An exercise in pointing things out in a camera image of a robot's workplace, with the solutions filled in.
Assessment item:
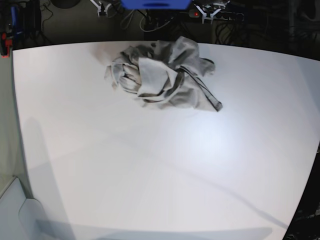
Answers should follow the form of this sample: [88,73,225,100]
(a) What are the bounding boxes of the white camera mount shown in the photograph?
[90,0,112,17]
[195,5,222,24]

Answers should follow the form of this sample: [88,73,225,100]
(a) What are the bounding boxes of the blue box overhead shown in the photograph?
[121,0,191,10]

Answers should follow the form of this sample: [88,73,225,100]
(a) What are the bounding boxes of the black power strip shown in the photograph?
[188,9,245,23]

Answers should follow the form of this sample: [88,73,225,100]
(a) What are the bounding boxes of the grey t-shirt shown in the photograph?
[104,36,223,112]

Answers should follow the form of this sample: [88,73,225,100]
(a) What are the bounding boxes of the red and black clamp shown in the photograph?
[0,32,13,58]

